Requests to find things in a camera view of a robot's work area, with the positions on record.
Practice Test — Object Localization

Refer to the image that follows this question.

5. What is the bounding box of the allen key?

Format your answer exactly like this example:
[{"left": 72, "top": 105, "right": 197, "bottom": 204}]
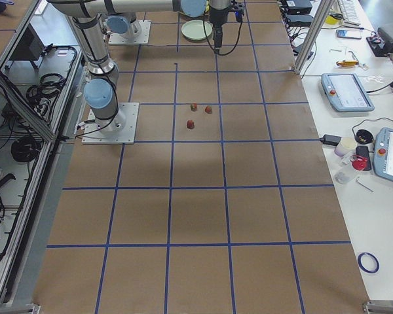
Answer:
[{"left": 355, "top": 177, "right": 374, "bottom": 193}]

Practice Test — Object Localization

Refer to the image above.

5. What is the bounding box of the black monitor box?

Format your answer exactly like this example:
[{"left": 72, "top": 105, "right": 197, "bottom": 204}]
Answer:
[{"left": 6, "top": 24, "right": 45, "bottom": 69}]

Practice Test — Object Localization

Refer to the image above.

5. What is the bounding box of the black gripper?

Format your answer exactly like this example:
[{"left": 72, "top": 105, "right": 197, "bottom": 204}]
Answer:
[{"left": 209, "top": 0, "right": 244, "bottom": 53}]

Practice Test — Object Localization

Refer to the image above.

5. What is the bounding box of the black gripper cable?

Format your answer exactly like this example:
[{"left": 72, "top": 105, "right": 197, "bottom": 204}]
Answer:
[{"left": 205, "top": 6, "right": 244, "bottom": 56}]

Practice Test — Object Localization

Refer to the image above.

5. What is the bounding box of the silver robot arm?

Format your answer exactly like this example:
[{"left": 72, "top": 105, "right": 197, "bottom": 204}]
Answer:
[
  {"left": 104, "top": 16, "right": 213, "bottom": 46},
  {"left": 49, "top": 0, "right": 245, "bottom": 90}
]

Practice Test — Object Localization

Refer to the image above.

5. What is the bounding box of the blue tape roll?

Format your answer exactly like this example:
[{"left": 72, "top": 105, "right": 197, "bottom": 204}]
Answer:
[{"left": 357, "top": 252, "right": 380, "bottom": 274}]

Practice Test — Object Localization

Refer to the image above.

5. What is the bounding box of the light green plate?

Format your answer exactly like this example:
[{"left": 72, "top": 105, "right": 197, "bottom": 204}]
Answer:
[{"left": 181, "top": 20, "right": 213, "bottom": 41}]

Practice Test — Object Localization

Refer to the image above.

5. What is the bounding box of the aluminium frame post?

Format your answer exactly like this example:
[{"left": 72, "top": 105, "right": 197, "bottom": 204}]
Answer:
[{"left": 293, "top": 0, "right": 333, "bottom": 74}]

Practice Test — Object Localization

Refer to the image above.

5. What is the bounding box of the yellow handled tool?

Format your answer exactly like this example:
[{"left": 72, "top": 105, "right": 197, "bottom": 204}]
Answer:
[{"left": 336, "top": 60, "right": 359, "bottom": 67}]

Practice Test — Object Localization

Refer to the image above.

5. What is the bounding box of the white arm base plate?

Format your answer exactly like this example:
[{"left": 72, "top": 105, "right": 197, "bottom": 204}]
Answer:
[
  {"left": 109, "top": 20, "right": 151, "bottom": 46},
  {"left": 81, "top": 103, "right": 139, "bottom": 145}
]

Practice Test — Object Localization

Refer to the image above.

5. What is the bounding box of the white paper cup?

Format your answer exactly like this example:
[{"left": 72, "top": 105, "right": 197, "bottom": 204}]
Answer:
[{"left": 334, "top": 137, "right": 357, "bottom": 157}]

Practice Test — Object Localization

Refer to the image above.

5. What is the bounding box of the red strawberry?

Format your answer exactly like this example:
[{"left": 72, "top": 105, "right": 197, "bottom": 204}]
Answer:
[{"left": 187, "top": 120, "right": 195, "bottom": 130}]

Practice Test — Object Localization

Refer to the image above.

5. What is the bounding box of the black small bowl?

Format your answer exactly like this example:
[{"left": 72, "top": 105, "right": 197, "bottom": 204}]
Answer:
[{"left": 354, "top": 129, "right": 374, "bottom": 145}]

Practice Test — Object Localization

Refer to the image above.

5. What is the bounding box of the white keyboard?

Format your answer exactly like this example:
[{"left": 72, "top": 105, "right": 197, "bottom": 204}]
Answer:
[{"left": 336, "top": 0, "right": 361, "bottom": 26}]

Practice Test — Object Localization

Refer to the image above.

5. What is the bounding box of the grey teach pendant far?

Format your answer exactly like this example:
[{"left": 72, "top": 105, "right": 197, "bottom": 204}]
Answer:
[{"left": 321, "top": 73, "right": 375, "bottom": 113}]

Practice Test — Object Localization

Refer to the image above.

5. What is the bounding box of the grey teach pendant near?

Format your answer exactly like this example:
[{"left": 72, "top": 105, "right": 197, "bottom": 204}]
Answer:
[{"left": 373, "top": 128, "right": 393, "bottom": 181}]

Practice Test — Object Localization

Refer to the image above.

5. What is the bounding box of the grey teach pendant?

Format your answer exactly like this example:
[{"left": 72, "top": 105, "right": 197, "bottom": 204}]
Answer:
[
  {"left": 321, "top": 73, "right": 375, "bottom": 113},
  {"left": 373, "top": 128, "right": 393, "bottom": 181}
]

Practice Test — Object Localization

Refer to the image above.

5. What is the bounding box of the red round tool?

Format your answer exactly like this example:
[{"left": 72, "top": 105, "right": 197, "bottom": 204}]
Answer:
[{"left": 350, "top": 155, "right": 368, "bottom": 171}]

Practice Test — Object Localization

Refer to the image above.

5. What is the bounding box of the black power adapter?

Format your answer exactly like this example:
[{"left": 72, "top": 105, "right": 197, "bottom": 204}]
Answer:
[{"left": 319, "top": 134, "right": 342, "bottom": 147}]

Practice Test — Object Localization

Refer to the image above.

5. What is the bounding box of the smartphone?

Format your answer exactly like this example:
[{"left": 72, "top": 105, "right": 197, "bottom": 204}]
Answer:
[{"left": 335, "top": 29, "right": 362, "bottom": 40}]

